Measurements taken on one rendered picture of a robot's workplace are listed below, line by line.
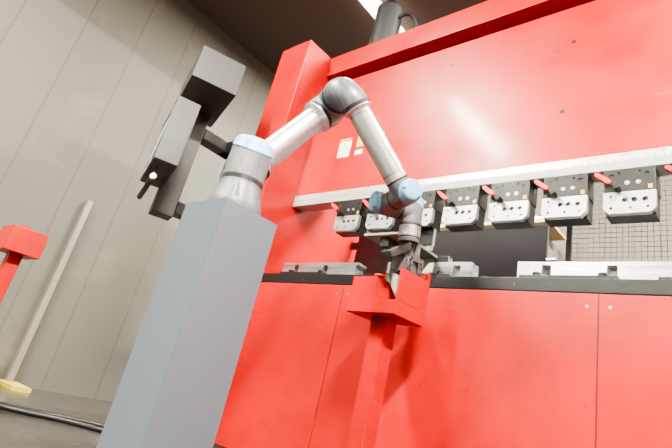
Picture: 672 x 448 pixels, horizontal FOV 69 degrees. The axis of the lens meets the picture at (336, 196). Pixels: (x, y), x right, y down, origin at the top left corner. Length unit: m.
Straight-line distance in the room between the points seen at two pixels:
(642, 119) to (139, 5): 4.00
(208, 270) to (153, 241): 3.24
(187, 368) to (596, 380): 1.07
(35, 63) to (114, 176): 0.98
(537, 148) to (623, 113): 0.30
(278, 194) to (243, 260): 1.41
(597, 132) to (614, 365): 0.83
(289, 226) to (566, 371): 1.61
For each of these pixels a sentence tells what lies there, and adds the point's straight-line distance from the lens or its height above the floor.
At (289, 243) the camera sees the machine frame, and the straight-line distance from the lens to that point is 2.69.
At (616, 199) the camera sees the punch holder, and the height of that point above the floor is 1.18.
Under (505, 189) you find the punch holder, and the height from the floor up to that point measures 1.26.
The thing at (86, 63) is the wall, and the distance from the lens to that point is 4.45.
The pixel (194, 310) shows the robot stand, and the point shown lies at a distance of 1.19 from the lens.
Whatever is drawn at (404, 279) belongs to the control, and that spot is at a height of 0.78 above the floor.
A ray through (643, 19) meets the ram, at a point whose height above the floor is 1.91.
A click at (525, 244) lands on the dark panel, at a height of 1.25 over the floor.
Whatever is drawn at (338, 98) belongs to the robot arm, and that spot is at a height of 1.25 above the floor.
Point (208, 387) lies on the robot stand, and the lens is 1.24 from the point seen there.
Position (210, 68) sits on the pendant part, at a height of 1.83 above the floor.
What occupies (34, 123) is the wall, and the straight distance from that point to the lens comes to 4.19.
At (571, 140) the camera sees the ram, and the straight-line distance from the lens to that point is 2.01.
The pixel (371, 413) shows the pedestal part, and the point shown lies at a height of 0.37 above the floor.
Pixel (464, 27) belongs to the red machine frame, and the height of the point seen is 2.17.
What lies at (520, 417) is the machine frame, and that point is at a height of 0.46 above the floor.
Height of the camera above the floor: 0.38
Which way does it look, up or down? 22 degrees up
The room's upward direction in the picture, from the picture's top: 14 degrees clockwise
